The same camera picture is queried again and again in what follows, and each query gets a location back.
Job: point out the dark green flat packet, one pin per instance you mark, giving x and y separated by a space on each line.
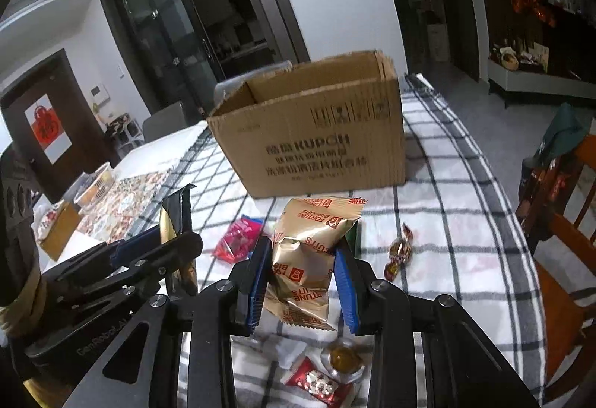
356 242

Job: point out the pink snack packet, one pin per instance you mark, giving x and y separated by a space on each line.
233 242

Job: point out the dark wooden door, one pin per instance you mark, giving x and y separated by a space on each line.
79 119

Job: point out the orange wooden chair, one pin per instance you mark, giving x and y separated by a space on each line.
558 324

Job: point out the small tan carton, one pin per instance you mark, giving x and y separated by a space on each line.
60 233

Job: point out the small red snack packet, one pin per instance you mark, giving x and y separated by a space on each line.
316 382

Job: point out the dark green cloth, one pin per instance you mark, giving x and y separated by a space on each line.
558 133

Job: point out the dark glass sliding door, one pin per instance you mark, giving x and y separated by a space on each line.
163 30

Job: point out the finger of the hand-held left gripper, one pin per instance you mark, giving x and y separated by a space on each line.
181 247
135 245

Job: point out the grey dining chair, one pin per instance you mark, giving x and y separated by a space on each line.
165 124

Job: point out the foil wrapped candy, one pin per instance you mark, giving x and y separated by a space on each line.
398 254

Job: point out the gold biscuit packet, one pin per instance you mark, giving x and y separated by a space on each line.
302 245

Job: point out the colourful patterned table mat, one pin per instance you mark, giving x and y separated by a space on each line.
135 193

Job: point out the brown cardboard box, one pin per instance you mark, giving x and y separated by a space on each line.
316 142

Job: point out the red paper door decoration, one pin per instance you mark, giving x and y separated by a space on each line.
46 128

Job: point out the amber jelly cup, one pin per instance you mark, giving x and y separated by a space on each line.
343 357

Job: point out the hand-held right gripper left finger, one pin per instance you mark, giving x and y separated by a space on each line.
257 287

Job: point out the clear plastic container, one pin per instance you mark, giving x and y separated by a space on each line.
95 189

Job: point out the white wall panel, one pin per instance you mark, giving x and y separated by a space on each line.
100 92

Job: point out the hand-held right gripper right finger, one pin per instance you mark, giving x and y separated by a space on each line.
347 291

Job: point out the small white shelf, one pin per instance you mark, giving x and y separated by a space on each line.
125 135

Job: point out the white low cabinet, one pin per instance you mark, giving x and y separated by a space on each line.
535 84

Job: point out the gold and black snack packet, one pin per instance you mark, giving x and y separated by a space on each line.
177 212

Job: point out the red foil balloon cluster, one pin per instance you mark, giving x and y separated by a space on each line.
535 0

